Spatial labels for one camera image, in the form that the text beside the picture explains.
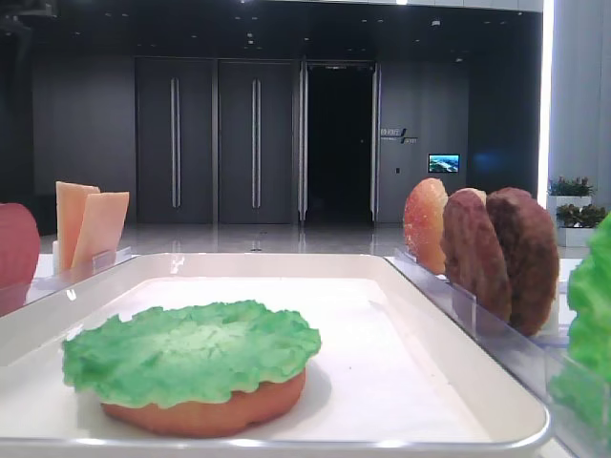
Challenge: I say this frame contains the lower potted plant planter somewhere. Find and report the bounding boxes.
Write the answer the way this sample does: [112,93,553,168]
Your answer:
[557,204,608,247]

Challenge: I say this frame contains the bottom bun slice on tray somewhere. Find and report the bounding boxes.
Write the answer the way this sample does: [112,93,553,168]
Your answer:
[101,371,306,438]

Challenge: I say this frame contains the front orange cheese slice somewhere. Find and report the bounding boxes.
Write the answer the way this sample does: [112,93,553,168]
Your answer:
[72,192,130,268]

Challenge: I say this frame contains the outer brown meat patty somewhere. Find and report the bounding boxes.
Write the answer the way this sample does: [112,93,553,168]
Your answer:
[486,187,559,336]

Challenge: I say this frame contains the dark double door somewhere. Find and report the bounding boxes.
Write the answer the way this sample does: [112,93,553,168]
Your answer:
[136,58,298,224]

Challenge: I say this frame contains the right clear acrylic rail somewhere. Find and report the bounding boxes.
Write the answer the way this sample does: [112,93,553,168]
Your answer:
[390,249,610,457]

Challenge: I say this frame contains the inner brown meat patty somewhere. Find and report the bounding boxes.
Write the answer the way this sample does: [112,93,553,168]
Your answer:
[441,188,512,323]

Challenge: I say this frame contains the green lettuce leaf in holder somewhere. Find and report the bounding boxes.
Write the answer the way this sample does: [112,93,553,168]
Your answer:
[551,219,610,439]

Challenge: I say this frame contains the orange cheese slice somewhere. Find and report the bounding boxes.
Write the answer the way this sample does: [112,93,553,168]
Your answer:
[55,181,100,272]
[72,192,130,268]

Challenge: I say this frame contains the wall display screen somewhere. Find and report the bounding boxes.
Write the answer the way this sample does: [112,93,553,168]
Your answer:
[428,155,460,174]

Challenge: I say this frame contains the white rectangular tray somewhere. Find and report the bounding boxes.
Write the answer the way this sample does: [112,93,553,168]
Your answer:
[1,254,552,457]

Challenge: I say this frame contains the left clear acrylic rail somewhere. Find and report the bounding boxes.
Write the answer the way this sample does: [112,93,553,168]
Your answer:
[1,247,135,317]

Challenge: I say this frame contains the brown meat patty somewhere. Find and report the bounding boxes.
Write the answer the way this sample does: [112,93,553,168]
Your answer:
[486,187,559,336]
[441,188,512,323]

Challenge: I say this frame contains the green lettuce leaf on tray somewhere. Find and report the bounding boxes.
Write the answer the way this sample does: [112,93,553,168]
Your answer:
[62,300,322,408]

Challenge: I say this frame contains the potted plant planter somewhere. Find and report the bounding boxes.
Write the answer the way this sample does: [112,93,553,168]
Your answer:
[547,177,594,218]
[557,204,608,247]

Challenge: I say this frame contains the clear acrylic rail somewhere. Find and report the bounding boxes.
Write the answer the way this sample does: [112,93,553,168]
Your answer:
[1,247,135,317]
[390,249,610,457]

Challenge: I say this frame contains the rear orange cheese slice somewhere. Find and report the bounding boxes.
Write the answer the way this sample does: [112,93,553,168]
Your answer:
[55,181,100,272]

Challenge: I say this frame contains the upper potted plant planter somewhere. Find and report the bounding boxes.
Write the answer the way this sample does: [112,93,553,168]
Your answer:
[547,177,594,218]

